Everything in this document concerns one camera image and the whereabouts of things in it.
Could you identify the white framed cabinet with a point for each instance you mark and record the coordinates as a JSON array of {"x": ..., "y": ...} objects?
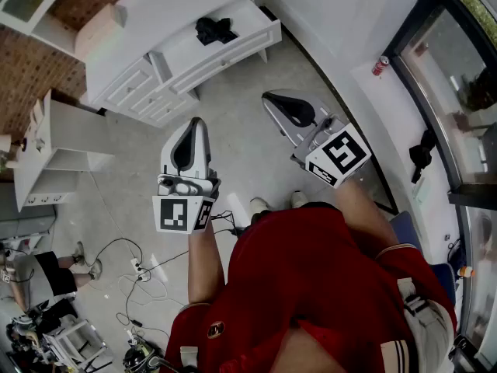
[{"x": 42, "y": 29}]

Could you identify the person's right white shoe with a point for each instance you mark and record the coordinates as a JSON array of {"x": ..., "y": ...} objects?
[{"x": 299, "y": 198}]

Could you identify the person's left forearm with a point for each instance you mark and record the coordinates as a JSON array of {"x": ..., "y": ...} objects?
[{"x": 204, "y": 266}]

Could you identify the orange bottle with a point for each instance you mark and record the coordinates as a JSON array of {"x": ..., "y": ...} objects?
[{"x": 466, "y": 272}]

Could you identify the person's red shirt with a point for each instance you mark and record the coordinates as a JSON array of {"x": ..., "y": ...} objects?
[{"x": 303, "y": 270}]

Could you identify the person's white shoe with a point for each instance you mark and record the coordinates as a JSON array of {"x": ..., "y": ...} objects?
[
  {"x": 299, "y": 198},
  {"x": 259, "y": 205}
]

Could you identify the cardboard box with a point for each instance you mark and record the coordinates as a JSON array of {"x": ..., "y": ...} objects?
[{"x": 97, "y": 29}]

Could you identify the black framed window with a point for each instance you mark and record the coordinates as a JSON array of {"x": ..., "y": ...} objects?
[{"x": 446, "y": 91}]

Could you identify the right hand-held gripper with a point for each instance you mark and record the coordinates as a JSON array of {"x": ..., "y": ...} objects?
[{"x": 341, "y": 155}]

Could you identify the dark helmet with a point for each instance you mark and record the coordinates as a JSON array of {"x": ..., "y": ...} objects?
[{"x": 139, "y": 358}]

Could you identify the white furniture panel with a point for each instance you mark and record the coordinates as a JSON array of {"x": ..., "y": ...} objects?
[{"x": 163, "y": 10}]

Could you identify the white shelf unit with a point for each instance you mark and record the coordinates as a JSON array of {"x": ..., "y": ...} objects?
[{"x": 66, "y": 130}]

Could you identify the white metal rack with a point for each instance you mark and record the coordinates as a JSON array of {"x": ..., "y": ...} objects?
[{"x": 71, "y": 342}]

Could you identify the grey cabinet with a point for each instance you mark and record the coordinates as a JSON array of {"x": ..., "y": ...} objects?
[{"x": 23, "y": 212}]

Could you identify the white power strip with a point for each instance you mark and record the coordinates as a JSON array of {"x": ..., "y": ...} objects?
[{"x": 140, "y": 269}]

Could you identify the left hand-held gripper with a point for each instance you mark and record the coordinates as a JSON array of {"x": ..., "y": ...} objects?
[{"x": 174, "y": 214}]

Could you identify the blue chair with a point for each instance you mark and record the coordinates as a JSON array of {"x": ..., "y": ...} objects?
[{"x": 405, "y": 227}]

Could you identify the red soda can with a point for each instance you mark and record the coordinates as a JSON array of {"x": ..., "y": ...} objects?
[{"x": 380, "y": 65}]

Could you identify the black cloth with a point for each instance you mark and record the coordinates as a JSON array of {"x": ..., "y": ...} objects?
[{"x": 422, "y": 154}]

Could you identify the person's right forearm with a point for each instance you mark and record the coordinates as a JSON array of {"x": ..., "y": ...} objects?
[{"x": 361, "y": 216}]

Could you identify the person's black shorts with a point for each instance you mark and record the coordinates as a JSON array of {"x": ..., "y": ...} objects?
[{"x": 258, "y": 218}]

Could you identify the person's left white shoe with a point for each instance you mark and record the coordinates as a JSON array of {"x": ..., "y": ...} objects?
[{"x": 259, "y": 205}]

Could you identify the white drawer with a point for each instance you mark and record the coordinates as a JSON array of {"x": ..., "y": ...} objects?
[{"x": 182, "y": 51}]

